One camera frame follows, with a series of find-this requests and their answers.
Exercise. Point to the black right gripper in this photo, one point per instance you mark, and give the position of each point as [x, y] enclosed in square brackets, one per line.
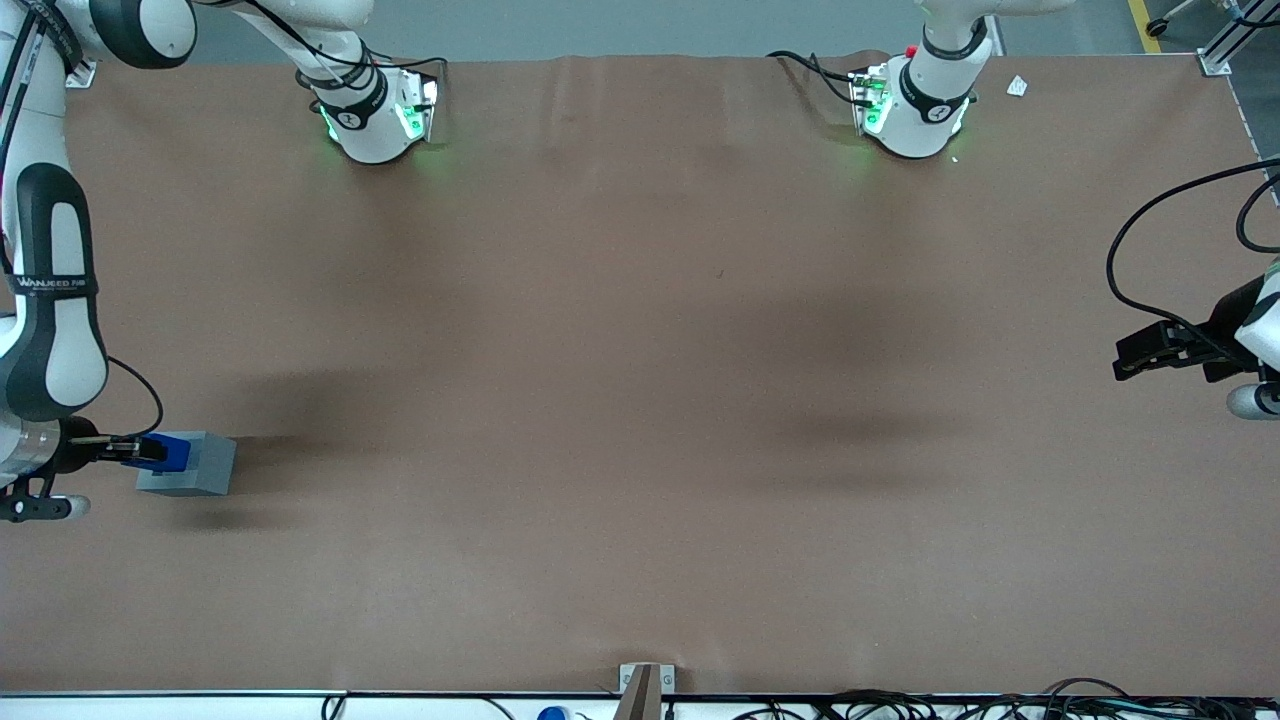
[76, 446]

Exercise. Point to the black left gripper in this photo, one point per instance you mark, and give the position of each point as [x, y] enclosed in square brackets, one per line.
[1222, 322]

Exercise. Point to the blue plastic part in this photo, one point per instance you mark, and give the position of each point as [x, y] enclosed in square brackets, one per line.
[178, 450]

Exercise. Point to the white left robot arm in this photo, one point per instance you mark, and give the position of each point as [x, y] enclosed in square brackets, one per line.
[925, 115]

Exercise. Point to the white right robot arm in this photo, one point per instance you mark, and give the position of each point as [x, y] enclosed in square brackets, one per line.
[60, 340]

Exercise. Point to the gray square base block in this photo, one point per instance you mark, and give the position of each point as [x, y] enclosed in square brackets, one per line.
[212, 470]

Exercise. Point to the white paper scrap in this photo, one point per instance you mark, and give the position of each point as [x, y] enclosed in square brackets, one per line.
[1017, 86]

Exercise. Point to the black caster wheel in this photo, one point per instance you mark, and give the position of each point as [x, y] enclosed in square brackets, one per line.
[1158, 26]

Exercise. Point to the brown table cover sheet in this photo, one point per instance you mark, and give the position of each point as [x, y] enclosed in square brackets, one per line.
[640, 400]

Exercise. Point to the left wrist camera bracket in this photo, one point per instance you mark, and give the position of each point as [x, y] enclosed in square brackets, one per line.
[1250, 401]

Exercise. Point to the aluminium frame post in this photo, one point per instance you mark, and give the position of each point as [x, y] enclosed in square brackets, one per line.
[85, 72]
[1225, 50]

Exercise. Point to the metal camera post bracket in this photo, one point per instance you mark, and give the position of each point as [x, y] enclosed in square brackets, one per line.
[640, 690]

